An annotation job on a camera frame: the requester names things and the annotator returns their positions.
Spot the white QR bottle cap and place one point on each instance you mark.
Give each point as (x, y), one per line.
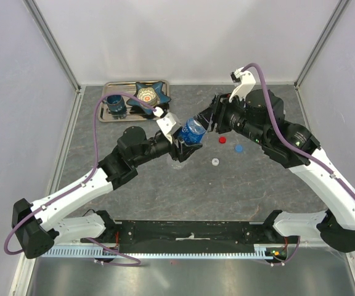
(215, 161)

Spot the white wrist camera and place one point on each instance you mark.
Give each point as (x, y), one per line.
(244, 82)
(168, 123)

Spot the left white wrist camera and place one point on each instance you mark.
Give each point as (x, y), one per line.
(168, 123)

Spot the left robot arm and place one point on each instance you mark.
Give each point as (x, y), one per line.
(44, 223)

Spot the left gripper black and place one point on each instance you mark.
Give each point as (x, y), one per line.
(184, 152)

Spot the metal tray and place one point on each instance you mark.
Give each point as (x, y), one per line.
(132, 113)

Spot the slotted cable duct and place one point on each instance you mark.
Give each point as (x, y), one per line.
(93, 251)

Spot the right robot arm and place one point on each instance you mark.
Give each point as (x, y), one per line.
(260, 118)

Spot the red bottle cap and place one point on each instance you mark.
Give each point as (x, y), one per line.
(222, 140)

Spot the small patterned bowl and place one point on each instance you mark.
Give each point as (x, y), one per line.
(148, 95)

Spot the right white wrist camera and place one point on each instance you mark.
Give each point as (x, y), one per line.
(244, 82)

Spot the blue star-shaped dish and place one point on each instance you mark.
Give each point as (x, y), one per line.
(156, 92)

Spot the blue ceramic cup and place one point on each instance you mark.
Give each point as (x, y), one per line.
(116, 106)

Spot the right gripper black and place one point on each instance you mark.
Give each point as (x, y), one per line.
(217, 111)

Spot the blue label small bottle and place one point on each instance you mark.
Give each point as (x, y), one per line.
(192, 133)

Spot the blue bottle cap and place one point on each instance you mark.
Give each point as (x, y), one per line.
(239, 148)

